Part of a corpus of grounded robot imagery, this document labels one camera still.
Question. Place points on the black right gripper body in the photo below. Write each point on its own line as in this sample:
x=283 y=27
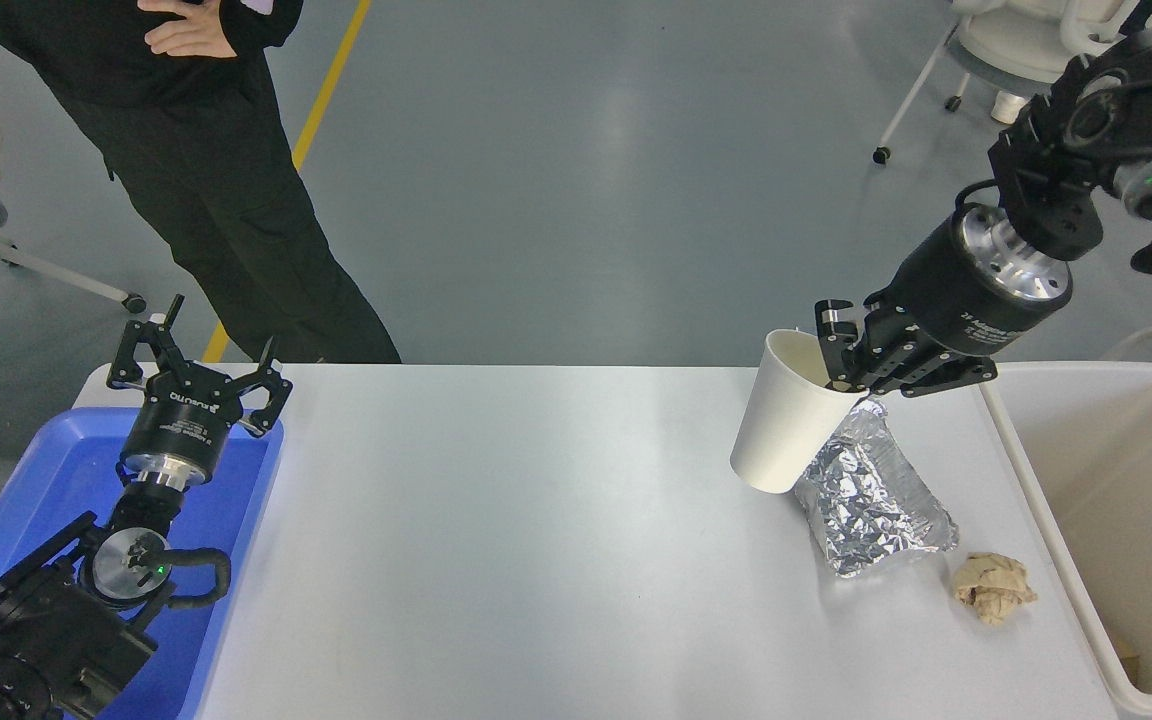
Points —
x=956 y=305

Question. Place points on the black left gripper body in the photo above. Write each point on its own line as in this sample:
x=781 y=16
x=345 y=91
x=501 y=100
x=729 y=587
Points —
x=183 y=427

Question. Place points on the white paper cup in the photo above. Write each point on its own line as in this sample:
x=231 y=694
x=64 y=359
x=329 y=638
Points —
x=786 y=420

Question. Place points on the person's hand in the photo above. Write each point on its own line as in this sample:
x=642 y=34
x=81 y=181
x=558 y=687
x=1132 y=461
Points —
x=196 y=30

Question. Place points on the blue plastic tray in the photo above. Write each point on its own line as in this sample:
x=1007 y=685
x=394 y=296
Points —
x=226 y=500

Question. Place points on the crumpled silver foil tray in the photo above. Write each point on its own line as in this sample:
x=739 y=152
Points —
x=876 y=500

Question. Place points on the person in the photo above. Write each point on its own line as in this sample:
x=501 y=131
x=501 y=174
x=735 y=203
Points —
x=216 y=200

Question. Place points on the person's foot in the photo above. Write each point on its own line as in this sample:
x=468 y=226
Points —
x=1008 y=105

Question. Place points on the large pale bin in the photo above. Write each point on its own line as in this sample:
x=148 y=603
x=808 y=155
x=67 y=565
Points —
x=1126 y=470

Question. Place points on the crumpled tan paper ball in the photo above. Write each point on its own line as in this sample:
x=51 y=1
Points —
x=994 y=588

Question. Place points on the white wheeled office chair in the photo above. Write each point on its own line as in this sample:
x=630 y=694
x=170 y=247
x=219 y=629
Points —
x=1016 y=40

